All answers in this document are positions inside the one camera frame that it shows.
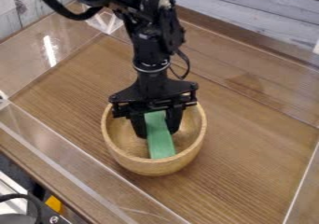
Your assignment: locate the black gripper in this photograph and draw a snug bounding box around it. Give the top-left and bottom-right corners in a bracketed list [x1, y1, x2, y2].
[109, 72, 198, 139]

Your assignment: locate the green rectangular block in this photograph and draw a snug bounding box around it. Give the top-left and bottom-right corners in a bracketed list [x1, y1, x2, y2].
[145, 111, 177, 160]

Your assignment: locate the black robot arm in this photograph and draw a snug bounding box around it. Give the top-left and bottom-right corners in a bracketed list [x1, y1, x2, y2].
[43, 0, 198, 138]

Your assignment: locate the brown wooden bowl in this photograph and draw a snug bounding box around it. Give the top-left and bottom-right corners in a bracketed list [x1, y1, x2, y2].
[102, 105, 207, 176]

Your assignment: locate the black device with yellow label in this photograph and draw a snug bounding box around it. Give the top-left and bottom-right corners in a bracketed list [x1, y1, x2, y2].
[24, 184, 81, 224]

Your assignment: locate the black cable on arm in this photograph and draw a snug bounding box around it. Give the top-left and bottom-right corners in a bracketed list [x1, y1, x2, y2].
[167, 49, 193, 81]

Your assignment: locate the clear acrylic tray wall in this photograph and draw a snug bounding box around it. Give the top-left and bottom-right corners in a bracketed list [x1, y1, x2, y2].
[0, 92, 191, 224]

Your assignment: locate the clear acrylic corner bracket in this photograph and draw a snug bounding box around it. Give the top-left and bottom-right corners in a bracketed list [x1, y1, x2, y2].
[86, 8, 123, 35]

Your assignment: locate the black cable bottom left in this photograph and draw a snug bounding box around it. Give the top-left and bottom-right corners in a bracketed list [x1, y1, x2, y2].
[0, 194, 47, 222]

